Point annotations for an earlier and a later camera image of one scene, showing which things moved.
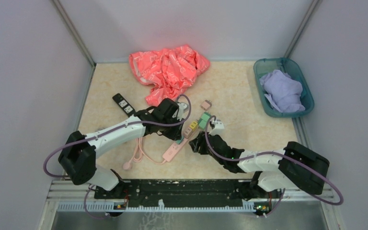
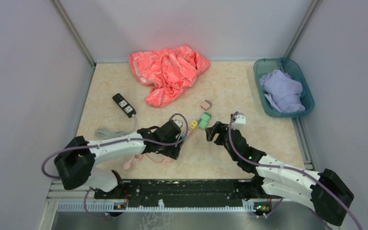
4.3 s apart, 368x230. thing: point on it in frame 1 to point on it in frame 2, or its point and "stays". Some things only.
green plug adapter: (202, 121) stays
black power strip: (123, 104) stays
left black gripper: (176, 134) to (173, 153)
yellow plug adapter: (193, 125) stays
